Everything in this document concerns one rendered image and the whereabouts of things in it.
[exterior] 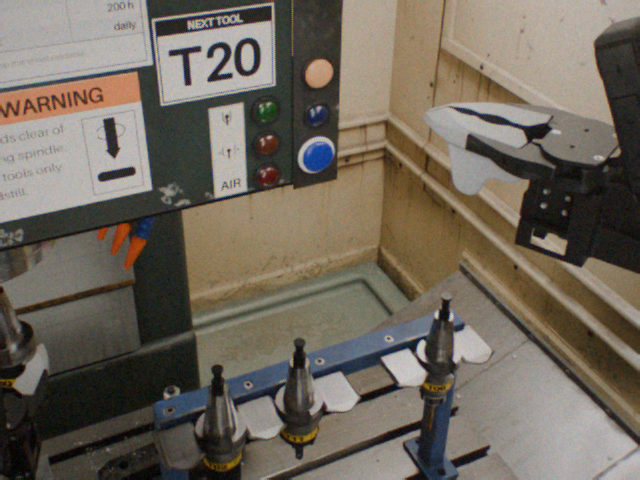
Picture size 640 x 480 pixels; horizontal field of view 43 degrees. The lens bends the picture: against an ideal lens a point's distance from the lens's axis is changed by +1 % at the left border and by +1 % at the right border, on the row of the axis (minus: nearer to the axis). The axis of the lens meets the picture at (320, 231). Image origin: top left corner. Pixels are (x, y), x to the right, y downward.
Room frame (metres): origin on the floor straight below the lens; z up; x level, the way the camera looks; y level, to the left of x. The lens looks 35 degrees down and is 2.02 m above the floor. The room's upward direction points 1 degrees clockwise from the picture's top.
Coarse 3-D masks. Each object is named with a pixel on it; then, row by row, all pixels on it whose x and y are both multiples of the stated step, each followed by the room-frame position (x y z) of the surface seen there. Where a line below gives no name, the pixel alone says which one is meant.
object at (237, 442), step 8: (200, 416) 0.71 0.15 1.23; (240, 416) 0.71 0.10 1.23; (200, 424) 0.70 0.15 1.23; (240, 424) 0.70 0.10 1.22; (200, 432) 0.69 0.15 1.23; (240, 432) 0.69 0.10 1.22; (200, 440) 0.68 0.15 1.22; (208, 440) 0.67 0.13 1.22; (216, 440) 0.68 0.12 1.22; (224, 440) 0.68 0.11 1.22; (232, 440) 0.68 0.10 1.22; (240, 440) 0.68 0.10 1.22; (208, 448) 0.67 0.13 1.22; (216, 448) 0.67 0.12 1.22; (224, 448) 0.68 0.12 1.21; (232, 448) 0.68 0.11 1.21; (240, 448) 0.68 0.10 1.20; (208, 456) 0.67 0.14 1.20; (216, 456) 0.67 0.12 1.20
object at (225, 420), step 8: (208, 392) 0.69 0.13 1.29; (224, 392) 0.69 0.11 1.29; (208, 400) 0.69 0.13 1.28; (216, 400) 0.68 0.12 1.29; (224, 400) 0.69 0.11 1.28; (232, 400) 0.70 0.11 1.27; (208, 408) 0.69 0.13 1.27; (216, 408) 0.68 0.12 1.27; (224, 408) 0.68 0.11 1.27; (232, 408) 0.69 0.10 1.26; (208, 416) 0.69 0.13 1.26; (216, 416) 0.68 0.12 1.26; (224, 416) 0.68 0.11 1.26; (232, 416) 0.69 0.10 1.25; (208, 424) 0.68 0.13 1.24; (216, 424) 0.68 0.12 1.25; (224, 424) 0.68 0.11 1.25; (232, 424) 0.69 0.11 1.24; (208, 432) 0.68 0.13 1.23; (216, 432) 0.68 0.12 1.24; (224, 432) 0.68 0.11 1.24; (232, 432) 0.68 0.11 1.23
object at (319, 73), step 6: (318, 60) 0.63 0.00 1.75; (324, 60) 0.64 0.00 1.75; (312, 66) 0.63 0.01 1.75; (318, 66) 0.63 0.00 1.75; (324, 66) 0.63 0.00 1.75; (330, 66) 0.64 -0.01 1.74; (306, 72) 0.63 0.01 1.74; (312, 72) 0.63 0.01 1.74; (318, 72) 0.63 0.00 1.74; (324, 72) 0.63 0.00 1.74; (330, 72) 0.64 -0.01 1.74; (306, 78) 0.63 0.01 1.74; (312, 78) 0.63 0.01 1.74; (318, 78) 0.63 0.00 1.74; (324, 78) 0.63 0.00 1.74; (330, 78) 0.64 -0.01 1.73; (312, 84) 0.63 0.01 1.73; (318, 84) 0.63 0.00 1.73; (324, 84) 0.63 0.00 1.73
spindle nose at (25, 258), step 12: (12, 252) 0.64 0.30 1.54; (24, 252) 0.65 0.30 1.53; (36, 252) 0.66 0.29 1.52; (48, 252) 0.68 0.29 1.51; (0, 264) 0.63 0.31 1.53; (12, 264) 0.63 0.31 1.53; (24, 264) 0.65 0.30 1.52; (36, 264) 0.66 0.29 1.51; (0, 276) 0.63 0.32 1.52; (12, 276) 0.63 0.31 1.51
